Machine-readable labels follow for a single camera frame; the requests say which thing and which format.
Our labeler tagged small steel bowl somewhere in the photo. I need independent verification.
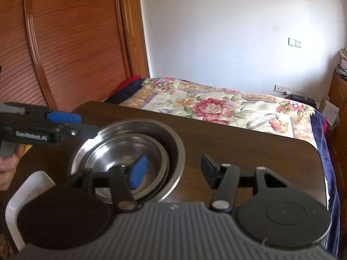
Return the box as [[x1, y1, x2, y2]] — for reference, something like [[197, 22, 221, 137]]
[[85, 134, 168, 200]]

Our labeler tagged medium steel bowl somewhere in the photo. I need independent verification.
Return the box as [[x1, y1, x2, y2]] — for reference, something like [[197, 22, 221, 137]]
[[81, 133, 169, 200]]

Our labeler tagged large steel bowl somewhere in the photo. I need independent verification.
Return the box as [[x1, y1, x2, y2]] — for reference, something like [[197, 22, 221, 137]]
[[68, 119, 185, 203]]

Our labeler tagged floral square plate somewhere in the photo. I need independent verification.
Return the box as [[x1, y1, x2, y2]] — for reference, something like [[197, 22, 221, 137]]
[[5, 171, 55, 251]]

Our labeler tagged person's left hand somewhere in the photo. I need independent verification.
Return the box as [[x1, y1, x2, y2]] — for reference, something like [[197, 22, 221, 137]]
[[0, 144, 26, 191]]

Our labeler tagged wooden louvered wardrobe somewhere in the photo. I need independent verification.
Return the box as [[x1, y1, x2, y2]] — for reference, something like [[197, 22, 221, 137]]
[[1, 0, 149, 111]]

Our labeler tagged red cloth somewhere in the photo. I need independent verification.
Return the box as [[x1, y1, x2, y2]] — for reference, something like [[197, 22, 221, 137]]
[[109, 75, 142, 97]]

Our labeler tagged floral bed quilt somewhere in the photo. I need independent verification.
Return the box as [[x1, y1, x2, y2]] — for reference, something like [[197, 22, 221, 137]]
[[119, 77, 318, 148]]

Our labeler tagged white power strip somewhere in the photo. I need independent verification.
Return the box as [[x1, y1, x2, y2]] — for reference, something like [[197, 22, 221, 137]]
[[274, 84, 304, 96]]

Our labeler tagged white paper bag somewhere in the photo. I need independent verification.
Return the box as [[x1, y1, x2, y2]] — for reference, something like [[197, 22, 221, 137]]
[[320, 100, 339, 126]]

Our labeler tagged dark blue blanket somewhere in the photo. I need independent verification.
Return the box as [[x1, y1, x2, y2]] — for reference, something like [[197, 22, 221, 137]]
[[311, 110, 340, 257]]

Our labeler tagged wooden sideboard cabinet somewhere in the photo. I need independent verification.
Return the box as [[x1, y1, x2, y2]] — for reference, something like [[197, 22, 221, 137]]
[[328, 73, 347, 258]]

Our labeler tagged stack of magazines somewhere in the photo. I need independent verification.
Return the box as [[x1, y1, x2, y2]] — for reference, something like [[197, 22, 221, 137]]
[[335, 48, 347, 80]]

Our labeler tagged white wall switch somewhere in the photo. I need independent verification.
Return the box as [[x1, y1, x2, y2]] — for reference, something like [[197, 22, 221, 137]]
[[288, 38, 302, 48]]

